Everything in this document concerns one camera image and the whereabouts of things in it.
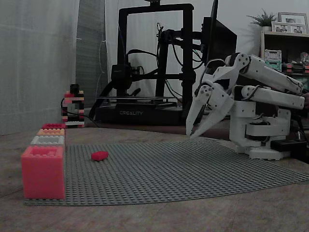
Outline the small red brick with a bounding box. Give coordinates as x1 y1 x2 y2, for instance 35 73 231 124
91 150 109 162

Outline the grey studded baseplate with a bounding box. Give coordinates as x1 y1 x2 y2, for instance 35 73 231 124
23 137 309 206

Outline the multicolour brick tower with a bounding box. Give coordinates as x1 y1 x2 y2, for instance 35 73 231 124
61 90 85 128

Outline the dark pink brick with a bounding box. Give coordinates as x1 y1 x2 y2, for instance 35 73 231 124
42 123 67 130

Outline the orange brick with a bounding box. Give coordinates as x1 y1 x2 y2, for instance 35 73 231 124
36 128 66 137

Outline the grey brick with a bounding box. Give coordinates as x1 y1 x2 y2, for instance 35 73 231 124
30 135 66 148

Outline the large pink brick block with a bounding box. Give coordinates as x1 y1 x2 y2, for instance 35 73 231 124
21 145 67 201

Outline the black monitor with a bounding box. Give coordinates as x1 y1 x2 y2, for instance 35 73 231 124
201 0 239 67

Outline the black Creality 3D printer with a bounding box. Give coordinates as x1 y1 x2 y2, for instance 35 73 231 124
95 0 208 127

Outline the small potted green plant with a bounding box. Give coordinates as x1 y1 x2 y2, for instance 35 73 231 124
246 9 278 32

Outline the wooden shelf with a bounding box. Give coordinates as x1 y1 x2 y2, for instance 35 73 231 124
260 30 309 91

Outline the grey curtain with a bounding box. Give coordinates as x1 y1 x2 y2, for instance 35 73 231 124
75 0 110 108

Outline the robot wrist servo cable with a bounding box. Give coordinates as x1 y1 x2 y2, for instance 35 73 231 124
204 58 229 73

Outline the small white picture frame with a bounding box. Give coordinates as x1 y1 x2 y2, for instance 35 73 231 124
271 21 307 35

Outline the large white picture frame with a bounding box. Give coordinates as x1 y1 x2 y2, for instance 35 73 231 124
277 12 309 25

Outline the black printer power cable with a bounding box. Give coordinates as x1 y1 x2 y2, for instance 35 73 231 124
88 81 114 128

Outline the black camera cable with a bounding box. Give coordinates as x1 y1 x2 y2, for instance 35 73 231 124
60 95 73 123

